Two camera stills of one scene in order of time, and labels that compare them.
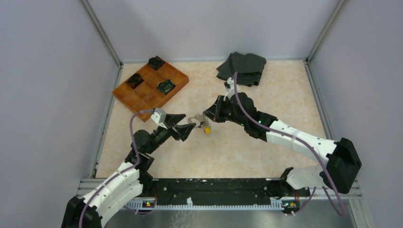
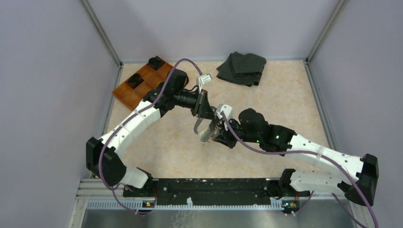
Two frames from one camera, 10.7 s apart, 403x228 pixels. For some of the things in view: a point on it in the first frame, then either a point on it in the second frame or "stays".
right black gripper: [212, 112] to [225, 138]
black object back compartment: [156, 62] stays
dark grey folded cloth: [248, 67] stays
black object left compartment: [135, 80] stays
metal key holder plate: [200, 120] to [206, 134]
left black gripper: [182, 130] to [203, 109]
